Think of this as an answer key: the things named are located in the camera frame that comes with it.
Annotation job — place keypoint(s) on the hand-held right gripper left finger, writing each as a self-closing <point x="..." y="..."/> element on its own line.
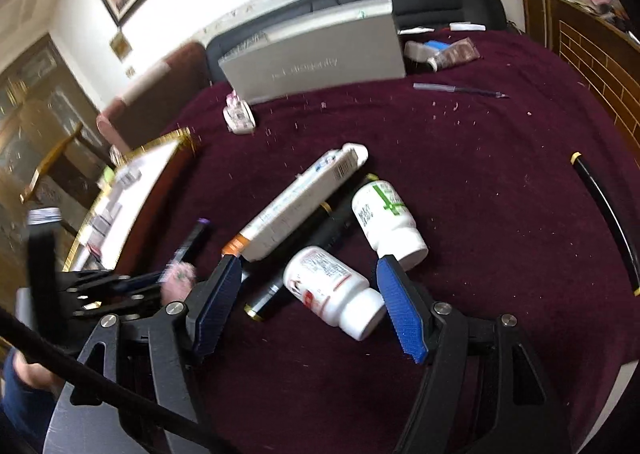
<point x="215" y="309"/>

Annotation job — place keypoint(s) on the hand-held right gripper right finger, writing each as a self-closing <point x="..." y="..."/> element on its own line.
<point x="400" y="309"/>

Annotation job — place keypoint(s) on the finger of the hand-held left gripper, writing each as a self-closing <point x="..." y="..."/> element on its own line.
<point x="115" y="306"/>
<point x="130" y="281"/>

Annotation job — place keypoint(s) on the pink fuzzy cloth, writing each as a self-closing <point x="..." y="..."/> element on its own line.
<point x="177" y="284"/>

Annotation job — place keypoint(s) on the white pill bottle red label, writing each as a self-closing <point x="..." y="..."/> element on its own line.
<point x="335" y="291"/>

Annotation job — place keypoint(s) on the black marker pen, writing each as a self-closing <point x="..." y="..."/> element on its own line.
<point x="190" y="244"/>

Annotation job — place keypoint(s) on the white tray gold rim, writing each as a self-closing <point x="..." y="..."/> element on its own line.
<point x="135" y="189"/>

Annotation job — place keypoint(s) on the person's left forearm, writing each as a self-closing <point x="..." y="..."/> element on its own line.
<point x="25" y="384"/>

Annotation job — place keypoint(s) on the white pill bottle green label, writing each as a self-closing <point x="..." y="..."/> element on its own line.
<point x="387" y="221"/>

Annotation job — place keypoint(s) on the black cylinder gold bands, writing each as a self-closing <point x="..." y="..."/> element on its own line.
<point x="300" y="259"/>

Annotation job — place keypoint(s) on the yellow wooden chair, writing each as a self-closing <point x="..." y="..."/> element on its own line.
<point x="50" y="158"/>

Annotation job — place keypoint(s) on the small white medicine carton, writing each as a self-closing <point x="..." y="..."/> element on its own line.
<point x="127" y="177"/>

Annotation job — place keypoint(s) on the long white orange box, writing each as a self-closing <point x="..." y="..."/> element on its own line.
<point x="300" y="204"/>

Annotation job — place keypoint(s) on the wooden glass cabinet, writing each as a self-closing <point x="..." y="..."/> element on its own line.
<point x="35" y="93"/>

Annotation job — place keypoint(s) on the black tube gold ends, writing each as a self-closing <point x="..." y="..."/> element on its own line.
<point x="607" y="224"/>

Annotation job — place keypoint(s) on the thin ballpoint pen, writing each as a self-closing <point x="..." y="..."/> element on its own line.
<point x="460" y="90"/>

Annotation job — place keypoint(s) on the small white box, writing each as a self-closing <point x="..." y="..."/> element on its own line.
<point x="417" y="51"/>

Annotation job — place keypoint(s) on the printed foil packet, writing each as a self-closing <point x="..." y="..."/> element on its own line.
<point x="457" y="52"/>

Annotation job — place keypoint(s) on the grey flat box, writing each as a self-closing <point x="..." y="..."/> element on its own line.
<point x="320" y="53"/>

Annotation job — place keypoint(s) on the white paper slip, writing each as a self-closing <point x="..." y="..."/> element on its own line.
<point x="417" y="29"/>
<point x="467" y="26"/>

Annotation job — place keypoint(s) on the wooden brick-pattern cabinet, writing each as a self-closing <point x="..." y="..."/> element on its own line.
<point x="595" y="58"/>

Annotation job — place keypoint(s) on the small gold wall frame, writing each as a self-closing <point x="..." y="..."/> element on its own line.
<point x="120" y="44"/>

